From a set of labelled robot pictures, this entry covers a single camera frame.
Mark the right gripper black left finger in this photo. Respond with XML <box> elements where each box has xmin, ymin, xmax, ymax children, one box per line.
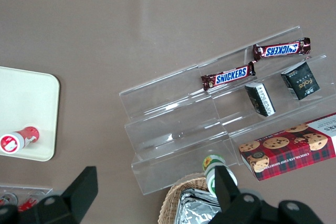
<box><xmin>15</xmin><ymin>166</ymin><xmax>99</xmax><ymax>224</ymax></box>

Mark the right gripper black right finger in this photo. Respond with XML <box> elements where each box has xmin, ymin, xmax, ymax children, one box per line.
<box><xmin>209</xmin><ymin>165</ymin><xmax>280</xmax><ymax>224</ymax></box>

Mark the light oval wicker basket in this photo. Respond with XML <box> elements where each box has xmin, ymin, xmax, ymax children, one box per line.
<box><xmin>157</xmin><ymin>173</ymin><xmax>218</xmax><ymax>224</ymax></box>

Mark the cream plastic tray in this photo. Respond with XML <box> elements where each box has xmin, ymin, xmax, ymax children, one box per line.
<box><xmin>0</xmin><ymin>66</ymin><xmax>60</xmax><ymax>162</ymax></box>

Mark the clear acrylic bottle rack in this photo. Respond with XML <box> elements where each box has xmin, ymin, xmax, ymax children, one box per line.
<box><xmin>0</xmin><ymin>185</ymin><xmax>53</xmax><ymax>210</ymax></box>

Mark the silver foil packet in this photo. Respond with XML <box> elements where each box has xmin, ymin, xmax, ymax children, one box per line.
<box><xmin>174</xmin><ymin>197</ymin><xmax>224</xmax><ymax>224</ymax></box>
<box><xmin>181</xmin><ymin>187</ymin><xmax>219</xmax><ymax>204</ymax></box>

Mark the green-labelled white cup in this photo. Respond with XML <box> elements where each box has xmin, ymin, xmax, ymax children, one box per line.
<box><xmin>202</xmin><ymin>155</ymin><xmax>238</xmax><ymax>198</ymax></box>

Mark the red tartan cookie box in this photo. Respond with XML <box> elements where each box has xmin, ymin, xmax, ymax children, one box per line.
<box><xmin>238</xmin><ymin>112</ymin><xmax>336</xmax><ymax>182</ymax></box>

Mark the red cup with white lid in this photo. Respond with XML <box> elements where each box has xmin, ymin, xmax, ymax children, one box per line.
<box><xmin>0</xmin><ymin>126</ymin><xmax>41</xmax><ymax>155</ymax></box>

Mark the black box with white side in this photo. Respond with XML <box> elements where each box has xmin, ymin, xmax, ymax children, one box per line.
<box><xmin>244</xmin><ymin>82</ymin><xmax>276</xmax><ymax>116</ymax></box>

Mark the clear acrylic stepped shelf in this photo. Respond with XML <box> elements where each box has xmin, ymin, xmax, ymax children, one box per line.
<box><xmin>118</xmin><ymin>25</ymin><xmax>336</xmax><ymax>196</ymax></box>

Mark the Snickers chocolate bar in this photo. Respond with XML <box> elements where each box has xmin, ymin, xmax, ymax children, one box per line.
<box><xmin>201</xmin><ymin>61</ymin><xmax>256</xmax><ymax>92</ymax></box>
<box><xmin>252</xmin><ymin>37</ymin><xmax>312</xmax><ymax>63</ymax></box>

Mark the black box with gold print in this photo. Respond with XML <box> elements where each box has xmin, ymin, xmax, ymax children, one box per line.
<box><xmin>280</xmin><ymin>61</ymin><xmax>320</xmax><ymax>101</ymax></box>

